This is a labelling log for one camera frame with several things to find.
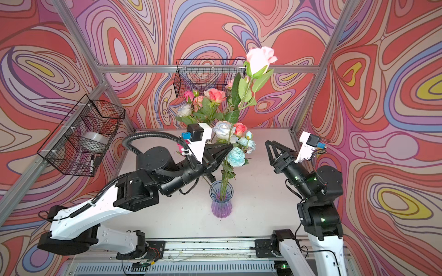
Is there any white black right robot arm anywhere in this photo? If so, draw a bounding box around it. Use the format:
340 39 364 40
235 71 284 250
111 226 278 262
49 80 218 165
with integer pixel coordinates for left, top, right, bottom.
265 140 347 276

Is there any black wire basket left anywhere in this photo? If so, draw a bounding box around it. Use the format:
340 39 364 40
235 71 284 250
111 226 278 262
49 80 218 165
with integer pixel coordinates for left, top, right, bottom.
37 95 125 177

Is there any bright pink rose stem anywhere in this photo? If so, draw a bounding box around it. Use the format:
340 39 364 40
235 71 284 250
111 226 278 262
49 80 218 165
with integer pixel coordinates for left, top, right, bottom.
183 90 195 104

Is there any pale blue rose stem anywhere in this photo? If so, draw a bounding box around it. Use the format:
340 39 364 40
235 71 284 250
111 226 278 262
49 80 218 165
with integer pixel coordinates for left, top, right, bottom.
176 103 198 125

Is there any purple blue glass vase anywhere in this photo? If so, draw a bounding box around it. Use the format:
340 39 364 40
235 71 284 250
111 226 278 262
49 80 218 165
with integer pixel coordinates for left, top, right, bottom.
209 180 234 219

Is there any black corrugated cable conduit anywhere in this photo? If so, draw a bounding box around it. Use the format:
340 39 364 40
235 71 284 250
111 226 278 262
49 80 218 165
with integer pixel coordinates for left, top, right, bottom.
121 130 194 170

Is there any magenta rose stem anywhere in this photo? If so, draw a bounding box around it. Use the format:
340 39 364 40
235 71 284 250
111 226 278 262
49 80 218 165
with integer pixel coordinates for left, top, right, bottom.
177 144 185 156

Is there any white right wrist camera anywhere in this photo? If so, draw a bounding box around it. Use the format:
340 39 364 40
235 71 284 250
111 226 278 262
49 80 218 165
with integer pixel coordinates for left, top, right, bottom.
295 131 327 163

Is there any light blue rose stem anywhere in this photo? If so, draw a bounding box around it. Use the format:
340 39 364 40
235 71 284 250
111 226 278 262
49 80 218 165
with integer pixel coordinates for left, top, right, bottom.
212 121 239 144

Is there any red pink rose stem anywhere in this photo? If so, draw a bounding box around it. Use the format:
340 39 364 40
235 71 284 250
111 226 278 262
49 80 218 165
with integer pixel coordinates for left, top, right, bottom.
234 122 248 138

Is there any black wire basket back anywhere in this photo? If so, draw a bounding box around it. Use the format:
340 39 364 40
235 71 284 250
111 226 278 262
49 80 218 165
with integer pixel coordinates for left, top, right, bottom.
173 57 246 98

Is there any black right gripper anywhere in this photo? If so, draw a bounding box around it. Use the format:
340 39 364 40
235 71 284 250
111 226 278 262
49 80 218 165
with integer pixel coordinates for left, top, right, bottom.
265 140 314 201

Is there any white tape roll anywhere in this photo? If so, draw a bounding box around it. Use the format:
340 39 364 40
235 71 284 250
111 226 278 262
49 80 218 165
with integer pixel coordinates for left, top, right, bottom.
82 131 108 144

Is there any aluminium frame post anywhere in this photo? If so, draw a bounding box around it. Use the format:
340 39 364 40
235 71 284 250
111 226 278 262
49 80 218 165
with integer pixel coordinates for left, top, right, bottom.
51 0 137 135

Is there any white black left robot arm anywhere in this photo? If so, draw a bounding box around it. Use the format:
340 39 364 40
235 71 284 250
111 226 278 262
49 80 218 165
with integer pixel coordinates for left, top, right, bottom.
38 144 233 259

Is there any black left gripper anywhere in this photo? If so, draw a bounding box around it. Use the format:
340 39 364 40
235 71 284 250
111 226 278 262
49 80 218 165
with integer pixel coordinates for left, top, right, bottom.
155 144 231 201

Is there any pale pink rose stem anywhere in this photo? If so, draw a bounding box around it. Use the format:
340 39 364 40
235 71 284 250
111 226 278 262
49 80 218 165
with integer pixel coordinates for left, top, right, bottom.
223 47 277 125

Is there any small pink bud rose stem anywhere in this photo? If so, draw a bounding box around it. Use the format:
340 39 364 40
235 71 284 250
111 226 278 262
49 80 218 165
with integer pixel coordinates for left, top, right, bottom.
225 79 245 110

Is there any coral pink rose stem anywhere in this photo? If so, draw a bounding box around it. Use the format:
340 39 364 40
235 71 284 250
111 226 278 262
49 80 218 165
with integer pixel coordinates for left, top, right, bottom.
203 88 227 121

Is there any turquoise spray rose stem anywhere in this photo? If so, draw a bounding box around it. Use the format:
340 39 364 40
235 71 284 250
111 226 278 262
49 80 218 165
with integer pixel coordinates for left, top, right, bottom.
219 131 256 200

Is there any pink spray rose stem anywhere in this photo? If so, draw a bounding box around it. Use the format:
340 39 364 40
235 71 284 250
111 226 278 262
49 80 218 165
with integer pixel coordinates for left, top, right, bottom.
192 90 205 113

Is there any black wire basket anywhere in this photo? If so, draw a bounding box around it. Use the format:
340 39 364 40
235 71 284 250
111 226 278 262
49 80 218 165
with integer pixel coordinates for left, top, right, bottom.
173 57 246 98
37 95 125 177

